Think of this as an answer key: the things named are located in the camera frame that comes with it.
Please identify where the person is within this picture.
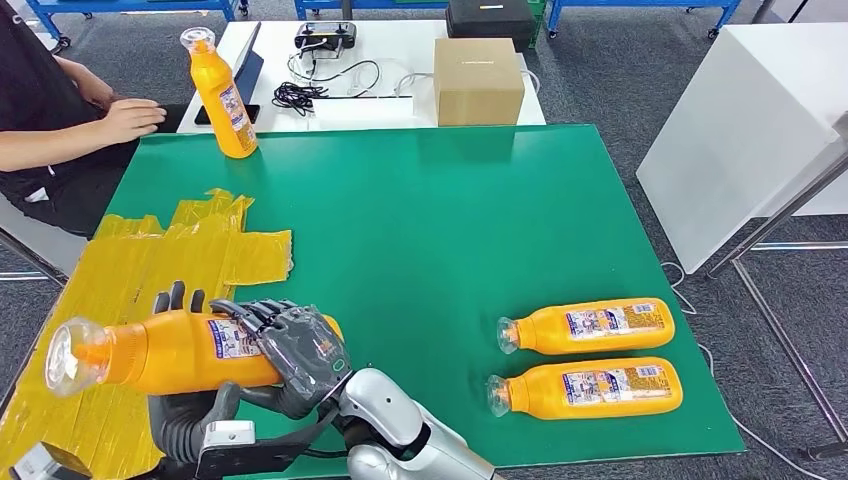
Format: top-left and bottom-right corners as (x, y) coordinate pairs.
(0, 0), (190, 240)

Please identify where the person's right hand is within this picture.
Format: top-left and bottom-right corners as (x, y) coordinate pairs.
(99, 97), (168, 146)

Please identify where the yellow taped cardboard sheet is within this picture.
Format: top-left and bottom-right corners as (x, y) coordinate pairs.
(0, 188), (294, 480)

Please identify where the green plastic crate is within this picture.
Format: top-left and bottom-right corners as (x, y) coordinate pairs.
(527, 0), (550, 50)

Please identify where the white table cable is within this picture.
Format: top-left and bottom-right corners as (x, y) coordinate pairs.
(344, 58), (439, 99)

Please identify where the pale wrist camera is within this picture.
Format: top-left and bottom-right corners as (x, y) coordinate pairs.
(195, 419), (266, 478)
(9, 442), (91, 480)

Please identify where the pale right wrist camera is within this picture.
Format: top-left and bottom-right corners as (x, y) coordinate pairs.
(195, 419), (266, 478)

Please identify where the white table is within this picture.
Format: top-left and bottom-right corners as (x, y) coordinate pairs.
(177, 19), (548, 136)

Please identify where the orange bottle with clear cap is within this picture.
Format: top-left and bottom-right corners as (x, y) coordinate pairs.
(496, 298), (677, 356)
(180, 26), (260, 160)
(486, 357), (684, 421)
(44, 307), (346, 399)

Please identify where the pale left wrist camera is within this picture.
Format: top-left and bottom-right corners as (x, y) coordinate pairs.
(9, 442), (91, 480)

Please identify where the black remote controller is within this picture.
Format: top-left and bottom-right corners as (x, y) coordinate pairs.
(294, 21), (358, 53)

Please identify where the white floor cable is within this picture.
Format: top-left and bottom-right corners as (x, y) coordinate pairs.
(659, 261), (833, 480)

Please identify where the black phone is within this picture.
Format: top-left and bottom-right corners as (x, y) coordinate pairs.
(195, 103), (262, 126)

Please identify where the black cable bundle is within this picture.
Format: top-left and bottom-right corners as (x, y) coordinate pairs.
(272, 81), (331, 119)

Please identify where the grey chair seat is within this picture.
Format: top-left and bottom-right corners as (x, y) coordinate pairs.
(0, 192), (87, 281)

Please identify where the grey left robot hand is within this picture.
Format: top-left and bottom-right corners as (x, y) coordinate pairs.
(146, 281), (243, 425)

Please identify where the steel tube frame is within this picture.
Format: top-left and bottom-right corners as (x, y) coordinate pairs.
(705, 112), (848, 462)

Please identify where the blue metal rack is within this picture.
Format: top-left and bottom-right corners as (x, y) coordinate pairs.
(294, 0), (452, 21)
(547, 0), (742, 42)
(26, 0), (252, 52)

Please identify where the tablet in blue-grey case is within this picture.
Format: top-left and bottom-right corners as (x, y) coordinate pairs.
(231, 21), (265, 106)

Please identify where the black hard case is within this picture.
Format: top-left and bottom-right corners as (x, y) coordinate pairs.
(445, 0), (537, 54)

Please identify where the white cabinet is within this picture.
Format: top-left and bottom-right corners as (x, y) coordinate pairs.
(635, 23), (848, 276)

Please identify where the green table mat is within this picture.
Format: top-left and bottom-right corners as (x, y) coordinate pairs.
(105, 123), (747, 480)

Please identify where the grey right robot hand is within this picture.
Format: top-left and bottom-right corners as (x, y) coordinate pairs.
(210, 299), (354, 420)

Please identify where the brown cardboard box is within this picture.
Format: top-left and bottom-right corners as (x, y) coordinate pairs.
(433, 37), (527, 127)

